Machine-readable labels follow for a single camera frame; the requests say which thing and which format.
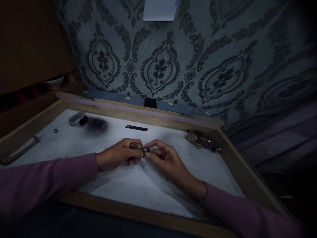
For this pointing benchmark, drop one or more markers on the wooden work tray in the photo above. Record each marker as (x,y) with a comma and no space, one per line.
(237,173)

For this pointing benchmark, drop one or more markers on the person's right hand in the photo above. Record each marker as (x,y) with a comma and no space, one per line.
(173,168)

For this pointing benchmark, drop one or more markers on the silver round watch case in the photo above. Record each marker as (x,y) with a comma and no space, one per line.
(137,148)

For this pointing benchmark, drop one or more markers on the white mat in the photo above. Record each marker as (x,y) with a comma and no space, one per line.
(119,183)

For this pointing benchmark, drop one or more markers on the black flat strip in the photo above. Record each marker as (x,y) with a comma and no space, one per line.
(136,128)

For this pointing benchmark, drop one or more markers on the black block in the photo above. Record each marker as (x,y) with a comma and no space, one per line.
(150,102)

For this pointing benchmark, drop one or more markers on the person's right fingers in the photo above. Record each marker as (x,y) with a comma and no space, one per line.
(164,153)

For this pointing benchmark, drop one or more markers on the dark metal wristwatch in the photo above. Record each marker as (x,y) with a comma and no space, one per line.
(206,144)

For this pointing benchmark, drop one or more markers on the person's left fingers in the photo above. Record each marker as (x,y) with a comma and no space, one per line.
(135,153)

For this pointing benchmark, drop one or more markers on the white bowl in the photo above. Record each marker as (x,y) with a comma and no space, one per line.
(55,81)

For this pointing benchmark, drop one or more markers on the person's right index finger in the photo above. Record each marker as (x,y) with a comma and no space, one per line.
(156,143)

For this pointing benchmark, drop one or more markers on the person's right thumb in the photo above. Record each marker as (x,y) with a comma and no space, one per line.
(154,156)

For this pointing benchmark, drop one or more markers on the gold wristwatch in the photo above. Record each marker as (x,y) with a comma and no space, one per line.
(191,136)

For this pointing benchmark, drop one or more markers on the white paper sheet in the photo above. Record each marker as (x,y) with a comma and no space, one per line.
(159,10)

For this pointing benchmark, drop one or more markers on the brown wooden cabinet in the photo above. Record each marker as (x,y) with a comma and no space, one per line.
(29,49)

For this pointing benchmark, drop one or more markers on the person's left hand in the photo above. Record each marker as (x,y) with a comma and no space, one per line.
(112,155)

